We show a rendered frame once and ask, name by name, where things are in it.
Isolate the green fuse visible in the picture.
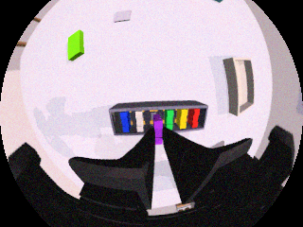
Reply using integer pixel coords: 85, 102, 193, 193
164, 110, 174, 130

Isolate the white fuse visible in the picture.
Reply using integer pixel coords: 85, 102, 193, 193
135, 111, 144, 132

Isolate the lime green block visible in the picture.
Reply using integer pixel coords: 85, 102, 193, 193
67, 30, 84, 61

